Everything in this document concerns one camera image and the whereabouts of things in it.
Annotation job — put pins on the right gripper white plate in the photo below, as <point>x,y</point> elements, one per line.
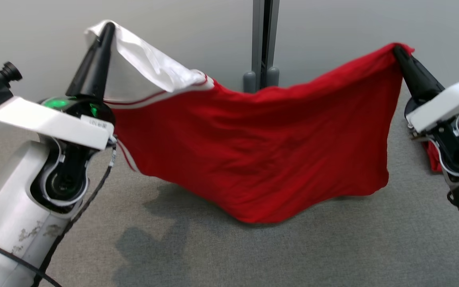
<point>452,99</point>

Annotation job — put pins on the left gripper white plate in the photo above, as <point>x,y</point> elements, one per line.
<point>54,123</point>

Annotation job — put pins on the red shorts with white stripe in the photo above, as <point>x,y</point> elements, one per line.
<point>432,157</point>

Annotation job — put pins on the red white Bulls jersey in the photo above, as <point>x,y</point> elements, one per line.
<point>253,147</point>

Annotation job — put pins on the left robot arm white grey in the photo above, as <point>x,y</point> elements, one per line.
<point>6,199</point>

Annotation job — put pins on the grey fabric sofa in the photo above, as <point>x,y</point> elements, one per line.
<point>253,255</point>

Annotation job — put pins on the grey partition post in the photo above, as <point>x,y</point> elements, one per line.
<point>258,40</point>

